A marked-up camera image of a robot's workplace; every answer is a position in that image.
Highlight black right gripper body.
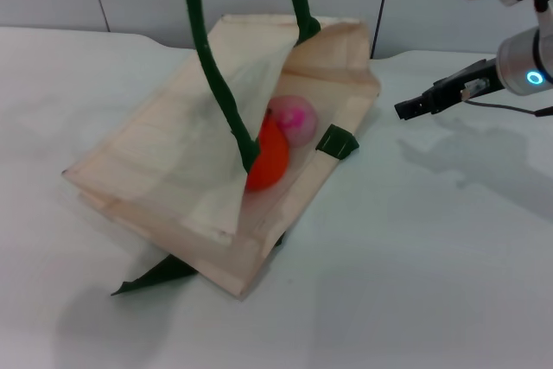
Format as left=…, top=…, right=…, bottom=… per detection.
left=421, top=59, right=502, bottom=115

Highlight cream canvas handbag green handles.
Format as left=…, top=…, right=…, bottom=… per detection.
left=62, top=0, right=381, bottom=299

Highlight orange fruit with stem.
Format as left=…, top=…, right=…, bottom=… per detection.
left=245, top=111, right=290, bottom=192

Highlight pink peach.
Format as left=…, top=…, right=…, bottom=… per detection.
left=268, top=94, right=319, bottom=149

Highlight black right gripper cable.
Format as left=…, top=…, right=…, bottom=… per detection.
left=465, top=98, right=553, bottom=118

